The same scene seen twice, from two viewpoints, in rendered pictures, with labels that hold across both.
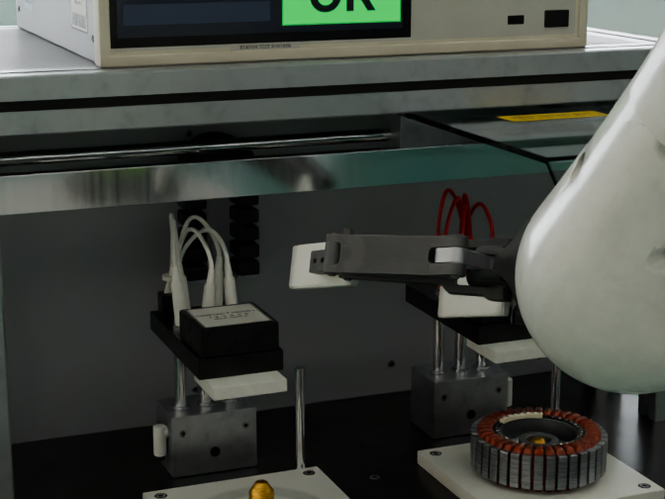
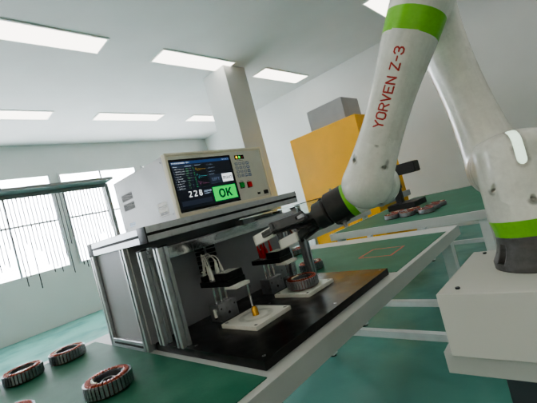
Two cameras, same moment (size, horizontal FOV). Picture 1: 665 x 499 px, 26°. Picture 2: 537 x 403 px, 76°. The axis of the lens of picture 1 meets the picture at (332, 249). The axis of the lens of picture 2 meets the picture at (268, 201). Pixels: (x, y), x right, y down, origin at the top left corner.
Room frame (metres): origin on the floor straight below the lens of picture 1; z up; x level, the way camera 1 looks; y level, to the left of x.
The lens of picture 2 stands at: (0.06, 0.39, 1.08)
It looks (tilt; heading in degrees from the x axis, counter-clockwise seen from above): 1 degrees up; 334
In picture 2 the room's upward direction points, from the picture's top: 15 degrees counter-clockwise
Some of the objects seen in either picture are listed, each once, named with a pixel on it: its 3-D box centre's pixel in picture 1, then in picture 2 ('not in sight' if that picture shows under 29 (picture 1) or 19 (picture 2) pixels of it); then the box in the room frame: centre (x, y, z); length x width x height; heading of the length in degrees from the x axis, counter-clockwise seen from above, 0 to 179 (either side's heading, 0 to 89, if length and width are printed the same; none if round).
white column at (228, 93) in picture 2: not in sight; (250, 173); (5.00, -1.80, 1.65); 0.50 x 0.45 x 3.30; 22
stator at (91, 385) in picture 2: not in sight; (108, 381); (1.03, 0.46, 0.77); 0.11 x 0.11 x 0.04
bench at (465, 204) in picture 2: not in sight; (449, 243); (2.14, -2.19, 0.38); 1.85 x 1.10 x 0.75; 112
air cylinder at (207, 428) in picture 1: (206, 432); (224, 309); (1.16, 0.11, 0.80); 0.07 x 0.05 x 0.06; 112
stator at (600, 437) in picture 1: (538, 448); (302, 281); (1.12, -0.17, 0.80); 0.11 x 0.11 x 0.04
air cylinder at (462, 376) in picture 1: (458, 396); (272, 283); (1.25, -0.12, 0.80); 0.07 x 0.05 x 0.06; 112
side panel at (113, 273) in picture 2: not in sight; (121, 299); (1.33, 0.39, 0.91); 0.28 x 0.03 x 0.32; 22
